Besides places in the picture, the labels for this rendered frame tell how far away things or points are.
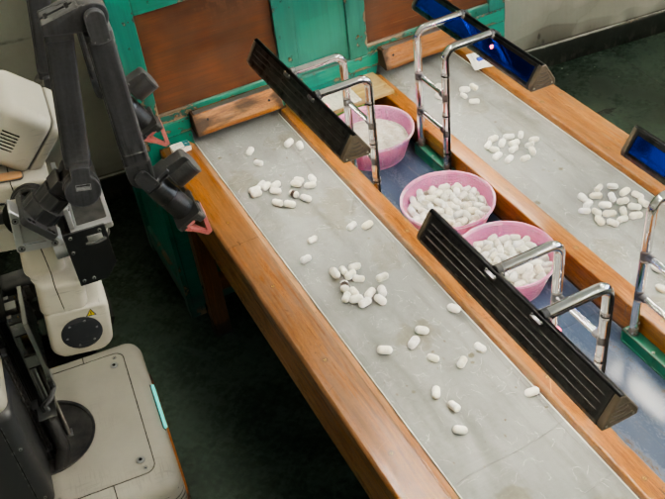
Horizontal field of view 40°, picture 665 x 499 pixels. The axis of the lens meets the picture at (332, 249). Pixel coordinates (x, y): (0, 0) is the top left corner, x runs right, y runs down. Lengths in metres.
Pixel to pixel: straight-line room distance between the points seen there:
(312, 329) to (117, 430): 0.81
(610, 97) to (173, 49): 2.32
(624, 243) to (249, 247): 0.99
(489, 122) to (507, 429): 1.21
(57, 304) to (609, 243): 1.42
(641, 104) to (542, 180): 1.82
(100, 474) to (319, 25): 1.53
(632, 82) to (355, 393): 2.88
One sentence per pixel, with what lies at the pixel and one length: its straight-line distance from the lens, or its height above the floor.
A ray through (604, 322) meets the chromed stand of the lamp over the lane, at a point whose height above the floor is 1.02.
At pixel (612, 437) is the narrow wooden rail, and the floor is 0.76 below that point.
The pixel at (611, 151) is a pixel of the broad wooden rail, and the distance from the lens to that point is 2.80.
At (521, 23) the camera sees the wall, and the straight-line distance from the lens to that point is 4.56.
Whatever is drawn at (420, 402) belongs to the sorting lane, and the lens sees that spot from 2.10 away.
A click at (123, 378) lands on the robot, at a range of 2.95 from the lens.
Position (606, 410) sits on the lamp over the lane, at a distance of 1.67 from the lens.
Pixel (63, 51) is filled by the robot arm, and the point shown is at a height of 1.54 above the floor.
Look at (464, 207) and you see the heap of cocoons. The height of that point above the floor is 0.74.
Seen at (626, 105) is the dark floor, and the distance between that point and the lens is 4.47.
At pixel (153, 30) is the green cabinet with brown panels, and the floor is 1.15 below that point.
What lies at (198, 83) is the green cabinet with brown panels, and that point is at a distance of 2.96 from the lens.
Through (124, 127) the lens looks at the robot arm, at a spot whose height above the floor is 1.34.
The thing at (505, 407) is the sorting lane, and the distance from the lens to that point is 2.10.
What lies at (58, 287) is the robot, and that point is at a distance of 2.37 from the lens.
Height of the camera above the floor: 2.35
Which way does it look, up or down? 40 degrees down
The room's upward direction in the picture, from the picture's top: 8 degrees counter-clockwise
